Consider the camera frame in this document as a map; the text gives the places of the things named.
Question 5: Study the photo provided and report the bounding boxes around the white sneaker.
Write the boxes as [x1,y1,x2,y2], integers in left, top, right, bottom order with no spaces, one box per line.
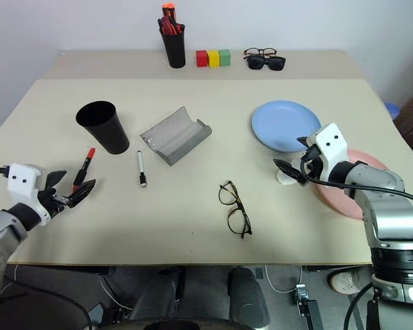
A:
[327,267,373,296]

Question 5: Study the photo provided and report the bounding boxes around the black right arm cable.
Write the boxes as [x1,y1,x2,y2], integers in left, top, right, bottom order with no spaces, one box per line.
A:
[299,151,413,330]

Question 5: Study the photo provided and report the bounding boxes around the small white object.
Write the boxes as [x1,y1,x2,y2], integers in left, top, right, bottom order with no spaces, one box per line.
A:
[275,169,297,186]

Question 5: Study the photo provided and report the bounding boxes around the empty black cup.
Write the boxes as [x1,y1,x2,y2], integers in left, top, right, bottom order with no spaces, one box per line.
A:
[75,100,131,156]

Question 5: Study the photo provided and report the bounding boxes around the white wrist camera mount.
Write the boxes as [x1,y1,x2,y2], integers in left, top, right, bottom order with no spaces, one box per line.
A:
[307,123,350,182]
[6,163,52,227]

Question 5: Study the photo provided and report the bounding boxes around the thin black-framed glasses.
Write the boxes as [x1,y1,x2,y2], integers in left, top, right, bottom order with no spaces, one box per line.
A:
[242,47,278,60]

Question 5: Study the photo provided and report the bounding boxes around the orange-topped screwdriver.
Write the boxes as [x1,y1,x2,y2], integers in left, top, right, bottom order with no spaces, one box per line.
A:
[162,2,176,25]

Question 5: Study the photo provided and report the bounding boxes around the white floor cable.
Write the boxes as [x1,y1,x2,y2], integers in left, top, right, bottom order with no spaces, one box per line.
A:
[264,264,304,294]

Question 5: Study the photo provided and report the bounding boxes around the yellow cube block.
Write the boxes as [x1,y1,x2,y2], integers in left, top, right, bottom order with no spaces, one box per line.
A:
[206,49,221,68]

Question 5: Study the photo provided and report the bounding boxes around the tortoiseshell round glasses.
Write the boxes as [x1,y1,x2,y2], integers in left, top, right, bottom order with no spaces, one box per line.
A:
[218,180,254,240]

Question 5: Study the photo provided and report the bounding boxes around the black cup holding screwdrivers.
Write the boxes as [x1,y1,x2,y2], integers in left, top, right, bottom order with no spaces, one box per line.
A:
[160,28,187,69]

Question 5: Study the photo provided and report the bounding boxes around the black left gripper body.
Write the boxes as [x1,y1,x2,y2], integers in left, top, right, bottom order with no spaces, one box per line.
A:
[37,186,72,218]

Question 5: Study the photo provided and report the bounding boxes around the dark rounded shape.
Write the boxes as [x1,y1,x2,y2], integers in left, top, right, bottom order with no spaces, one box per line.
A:
[228,266,272,328]
[128,267,187,321]

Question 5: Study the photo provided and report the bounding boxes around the open grey glasses case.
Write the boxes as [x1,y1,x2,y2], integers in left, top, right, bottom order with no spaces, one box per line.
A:
[139,106,213,167]

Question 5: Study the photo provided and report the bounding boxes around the blue plate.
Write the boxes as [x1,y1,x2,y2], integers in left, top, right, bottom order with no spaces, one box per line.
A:
[251,99,322,153]

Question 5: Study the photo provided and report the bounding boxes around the white marker with black cap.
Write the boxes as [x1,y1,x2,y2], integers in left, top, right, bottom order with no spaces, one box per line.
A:
[136,149,149,188]

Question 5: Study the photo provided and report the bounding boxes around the black sunglasses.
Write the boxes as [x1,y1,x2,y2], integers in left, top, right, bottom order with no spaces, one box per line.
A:
[246,55,287,72]

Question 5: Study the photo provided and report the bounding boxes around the blue round container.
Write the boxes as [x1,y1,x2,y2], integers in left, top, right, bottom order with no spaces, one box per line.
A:
[384,101,401,122]

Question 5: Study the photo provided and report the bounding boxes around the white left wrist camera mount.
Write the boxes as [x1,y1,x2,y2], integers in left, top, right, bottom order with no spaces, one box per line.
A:
[6,163,52,227]

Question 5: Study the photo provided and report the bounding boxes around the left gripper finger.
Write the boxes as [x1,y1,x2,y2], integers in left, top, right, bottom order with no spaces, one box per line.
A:
[45,169,69,189]
[65,178,97,208]

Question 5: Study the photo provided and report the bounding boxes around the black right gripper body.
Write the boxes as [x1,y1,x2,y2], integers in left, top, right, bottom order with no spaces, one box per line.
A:
[299,145,326,181]

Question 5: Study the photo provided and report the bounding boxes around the red black marker pen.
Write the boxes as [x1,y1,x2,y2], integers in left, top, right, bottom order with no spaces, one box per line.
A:
[72,147,97,194]

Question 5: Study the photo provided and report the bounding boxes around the black floor device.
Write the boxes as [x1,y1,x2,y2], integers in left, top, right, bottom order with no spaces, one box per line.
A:
[293,283,325,330]

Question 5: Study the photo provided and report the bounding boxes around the pink plate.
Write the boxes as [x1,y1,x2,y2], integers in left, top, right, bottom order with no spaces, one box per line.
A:
[315,148,392,221]

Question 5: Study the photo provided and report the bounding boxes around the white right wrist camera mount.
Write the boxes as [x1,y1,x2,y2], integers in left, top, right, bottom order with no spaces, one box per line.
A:
[307,123,350,182]

